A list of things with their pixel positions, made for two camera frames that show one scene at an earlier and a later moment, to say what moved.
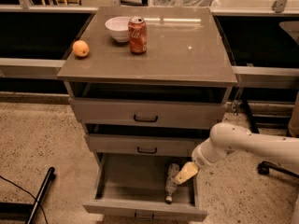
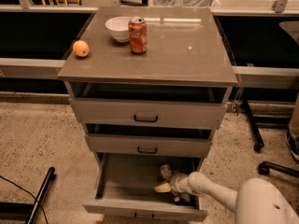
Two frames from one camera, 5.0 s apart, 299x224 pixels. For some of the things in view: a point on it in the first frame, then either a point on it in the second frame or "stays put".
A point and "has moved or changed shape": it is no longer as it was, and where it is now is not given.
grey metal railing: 267,77 stays put
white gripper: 200,158 → 176,183
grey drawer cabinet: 153,104 stays put
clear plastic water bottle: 171,182 has moved or changed shape
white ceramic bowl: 119,26 stays put
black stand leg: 25,213 stays put
